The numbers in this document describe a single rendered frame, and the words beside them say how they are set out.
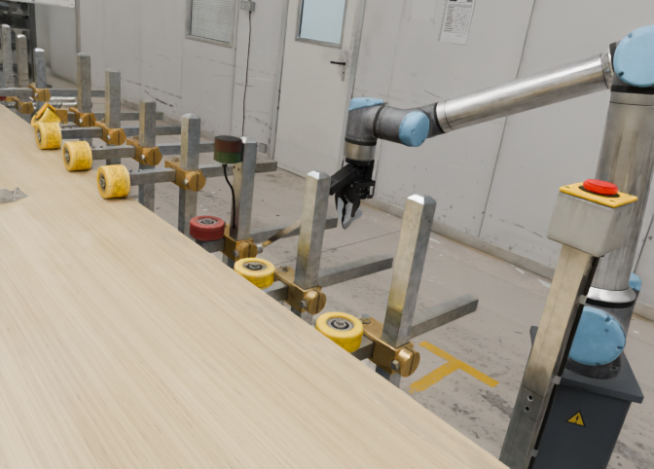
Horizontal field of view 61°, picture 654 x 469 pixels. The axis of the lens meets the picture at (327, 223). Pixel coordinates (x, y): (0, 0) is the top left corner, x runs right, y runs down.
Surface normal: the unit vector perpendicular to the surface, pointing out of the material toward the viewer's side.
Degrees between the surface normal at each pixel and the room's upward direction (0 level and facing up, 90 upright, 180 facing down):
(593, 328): 95
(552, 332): 90
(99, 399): 0
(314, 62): 90
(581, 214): 90
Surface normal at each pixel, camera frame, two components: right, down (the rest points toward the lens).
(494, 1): -0.70, 0.16
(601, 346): -0.54, 0.31
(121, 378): 0.12, -0.93
